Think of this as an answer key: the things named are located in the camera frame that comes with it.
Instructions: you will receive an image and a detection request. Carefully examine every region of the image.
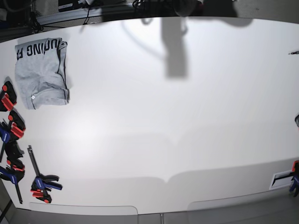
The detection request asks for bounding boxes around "grey T-shirt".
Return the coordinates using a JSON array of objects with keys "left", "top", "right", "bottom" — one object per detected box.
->
[{"left": 15, "top": 38, "right": 69, "bottom": 110}]

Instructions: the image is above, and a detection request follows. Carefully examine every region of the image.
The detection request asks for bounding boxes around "blue bar clamp front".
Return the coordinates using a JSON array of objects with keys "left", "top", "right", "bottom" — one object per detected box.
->
[{"left": 28, "top": 145, "right": 63, "bottom": 203}]

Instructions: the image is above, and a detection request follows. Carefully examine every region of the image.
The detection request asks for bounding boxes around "blue red clamp middle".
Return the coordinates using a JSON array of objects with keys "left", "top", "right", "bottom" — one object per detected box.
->
[{"left": 0, "top": 110, "right": 26, "bottom": 160}]

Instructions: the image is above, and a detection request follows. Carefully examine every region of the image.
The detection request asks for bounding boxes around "blue red clamp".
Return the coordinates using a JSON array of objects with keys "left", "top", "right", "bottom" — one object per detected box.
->
[
  {"left": 0, "top": 141, "right": 25, "bottom": 204},
  {"left": 0, "top": 110, "right": 26, "bottom": 160}
]

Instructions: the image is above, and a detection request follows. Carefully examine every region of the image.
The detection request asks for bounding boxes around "red black clamp top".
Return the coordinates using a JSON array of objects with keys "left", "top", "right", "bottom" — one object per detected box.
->
[{"left": 0, "top": 77, "right": 17, "bottom": 112}]

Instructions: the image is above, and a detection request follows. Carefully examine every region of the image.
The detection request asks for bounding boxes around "dark object right edge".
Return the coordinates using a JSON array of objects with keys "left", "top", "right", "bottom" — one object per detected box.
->
[{"left": 294, "top": 114, "right": 299, "bottom": 127}]

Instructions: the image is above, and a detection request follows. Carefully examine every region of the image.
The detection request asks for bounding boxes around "blue red clamp lower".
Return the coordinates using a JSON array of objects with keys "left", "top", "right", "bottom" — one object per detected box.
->
[{"left": 0, "top": 141, "right": 25, "bottom": 204}]

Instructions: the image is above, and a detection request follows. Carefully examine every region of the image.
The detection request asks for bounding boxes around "white label plate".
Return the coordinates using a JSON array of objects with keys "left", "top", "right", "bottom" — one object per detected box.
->
[{"left": 269, "top": 170, "right": 293, "bottom": 190}]

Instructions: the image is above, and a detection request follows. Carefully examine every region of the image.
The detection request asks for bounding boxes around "blue clamp right edge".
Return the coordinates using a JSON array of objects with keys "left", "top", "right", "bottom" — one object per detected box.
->
[{"left": 289, "top": 160, "right": 299, "bottom": 197}]

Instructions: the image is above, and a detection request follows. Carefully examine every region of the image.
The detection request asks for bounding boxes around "aluminium rail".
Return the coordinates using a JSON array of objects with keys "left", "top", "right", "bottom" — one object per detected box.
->
[{"left": 36, "top": 4, "right": 134, "bottom": 25}]

